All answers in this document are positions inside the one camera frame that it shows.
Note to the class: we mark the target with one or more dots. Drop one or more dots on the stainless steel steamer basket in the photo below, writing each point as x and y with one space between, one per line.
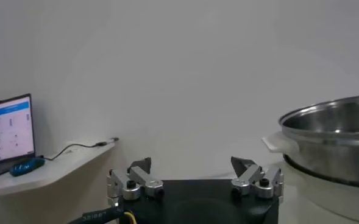
334 158

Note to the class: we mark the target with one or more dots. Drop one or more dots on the white side desk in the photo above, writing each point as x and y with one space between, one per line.
60 164

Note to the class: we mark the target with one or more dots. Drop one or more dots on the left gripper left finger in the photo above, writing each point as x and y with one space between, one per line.
136 176

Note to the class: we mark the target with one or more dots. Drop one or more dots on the white electric cooker base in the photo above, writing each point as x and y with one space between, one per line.
319 201

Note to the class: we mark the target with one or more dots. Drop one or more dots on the blue computer mouse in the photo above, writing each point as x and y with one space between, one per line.
27 166

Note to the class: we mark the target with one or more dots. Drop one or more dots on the black laptop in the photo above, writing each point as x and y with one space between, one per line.
11 134

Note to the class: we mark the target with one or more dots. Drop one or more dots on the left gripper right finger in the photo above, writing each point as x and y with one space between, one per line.
252 175

